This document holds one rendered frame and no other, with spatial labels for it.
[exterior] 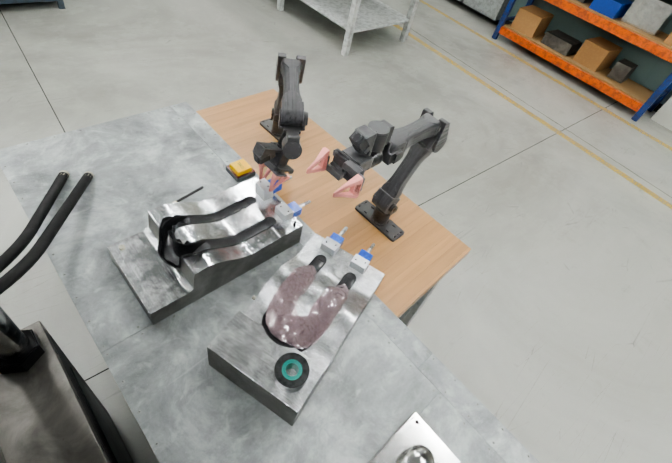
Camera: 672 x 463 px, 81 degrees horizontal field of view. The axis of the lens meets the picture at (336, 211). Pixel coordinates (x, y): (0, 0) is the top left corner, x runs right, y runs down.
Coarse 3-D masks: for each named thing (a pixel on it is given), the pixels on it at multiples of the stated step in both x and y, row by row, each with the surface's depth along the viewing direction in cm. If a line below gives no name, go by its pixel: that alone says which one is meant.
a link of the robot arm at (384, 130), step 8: (376, 120) 100; (384, 120) 101; (376, 128) 98; (384, 128) 98; (392, 128) 100; (376, 136) 97; (384, 136) 97; (376, 144) 99; (384, 144) 100; (384, 152) 106; (400, 152) 107; (384, 160) 107; (392, 160) 107
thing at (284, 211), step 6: (282, 204) 126; (288, 204) 129; (294, 204) 129; (300, 204) 131; (306, 204) 133; (276, 210) 126; (282, 210) 125; (288, 210) 125; (294, 210) 127; (300, 210) 128; (282, 216) 124; (288, 216) 125
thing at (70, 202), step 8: (88, 176) 130; (80, 184) 125; (88, 184) 128; (72, 192) 121; (80, 192) 123; (72, 200) 118; (64, 208) 114; (72, 208) 117; (56, 216) 110; (64, 216) 112; (48, 224) 108; (56, 224) 108; (48, 232) 105; (56, 232) 107; (40, 240) 102; (48, 240) 103
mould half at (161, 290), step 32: (224, 192) 129; (192, 224) 113; (224, 224) 121; (288, 224) 125; (128, 256) 110; (192, 256) 105; (224, 256) 109; (256, 256) 118; (160, 288) 105; (192, 288) 106; (160, 320) 105
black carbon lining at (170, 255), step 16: (224, 208) 125; (240, 208) 126; (160, 224) 108; (176, 224) 114; (256, 224) 123; (272, 224) 124; (160, 240) 111; (176, 240) 105; (208, 240) 111; (224, 240) 116; (240, 240) 118; (160, 256) 107; (176, 256) 111
